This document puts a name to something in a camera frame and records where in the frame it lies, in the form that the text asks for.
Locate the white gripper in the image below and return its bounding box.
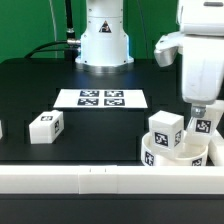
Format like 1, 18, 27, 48
154, 32, 224, 118

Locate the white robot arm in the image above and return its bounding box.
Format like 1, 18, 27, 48
76, 0, 224, 117

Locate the white right fence bar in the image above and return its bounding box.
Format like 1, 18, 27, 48
208, 131, 224, 166

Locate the white fence bar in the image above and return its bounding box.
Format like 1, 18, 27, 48
0, 165, 224, 195
208, 131, 224, 166

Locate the white marker sheet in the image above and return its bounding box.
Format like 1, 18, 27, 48
54, 89, 147, 109

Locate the white front fence bar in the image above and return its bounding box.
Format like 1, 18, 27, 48
0, 165, 224, 195

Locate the white object at left edge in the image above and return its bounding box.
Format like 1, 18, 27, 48
0, 120, 3, 140

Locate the black cable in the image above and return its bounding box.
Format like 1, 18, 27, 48
23, 38, 82, 60

